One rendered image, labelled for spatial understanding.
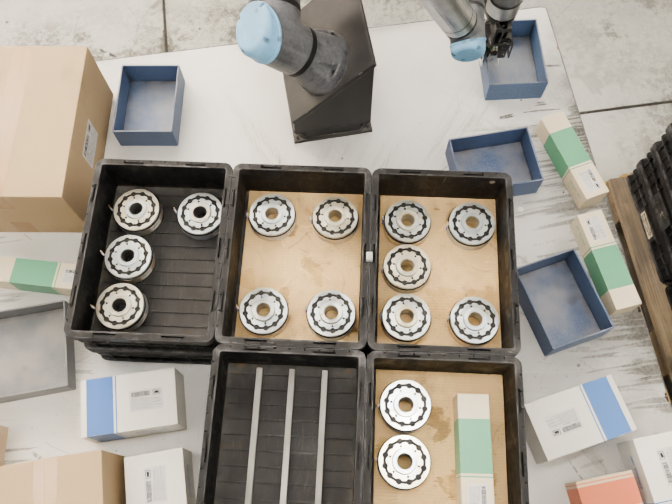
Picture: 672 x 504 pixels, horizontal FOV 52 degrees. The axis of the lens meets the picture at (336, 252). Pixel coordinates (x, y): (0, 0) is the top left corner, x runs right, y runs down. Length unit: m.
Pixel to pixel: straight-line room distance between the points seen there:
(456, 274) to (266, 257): 0.42
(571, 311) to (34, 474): 1.19
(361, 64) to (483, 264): 0.52
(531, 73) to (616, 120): 0.93
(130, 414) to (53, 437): 0.21
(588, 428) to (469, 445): 0.29
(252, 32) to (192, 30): 1.43
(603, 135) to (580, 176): 1.03
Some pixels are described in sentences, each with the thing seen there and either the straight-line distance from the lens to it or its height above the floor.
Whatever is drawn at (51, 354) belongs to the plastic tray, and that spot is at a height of 0.70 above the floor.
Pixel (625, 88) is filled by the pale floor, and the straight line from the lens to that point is 2.93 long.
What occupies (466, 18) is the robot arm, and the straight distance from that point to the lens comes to 1.49.
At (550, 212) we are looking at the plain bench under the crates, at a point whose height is 0.70.
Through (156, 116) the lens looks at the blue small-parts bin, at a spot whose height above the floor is 0.70.
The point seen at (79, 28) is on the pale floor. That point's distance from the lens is 3.09.
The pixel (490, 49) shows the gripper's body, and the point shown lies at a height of 0.87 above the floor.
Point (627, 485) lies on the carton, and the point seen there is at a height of 0.78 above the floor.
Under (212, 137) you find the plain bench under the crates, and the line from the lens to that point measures 1.83.
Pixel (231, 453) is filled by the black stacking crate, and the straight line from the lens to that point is 1.44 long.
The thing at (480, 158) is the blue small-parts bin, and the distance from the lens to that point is 1.80.
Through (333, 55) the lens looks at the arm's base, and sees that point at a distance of 1.61.
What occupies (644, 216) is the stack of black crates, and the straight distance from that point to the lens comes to 2.46.
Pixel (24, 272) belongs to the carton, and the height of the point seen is 0.76.
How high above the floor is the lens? 2.25
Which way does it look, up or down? 69 degrees down
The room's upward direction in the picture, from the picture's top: 2 degrees counter-clockwise
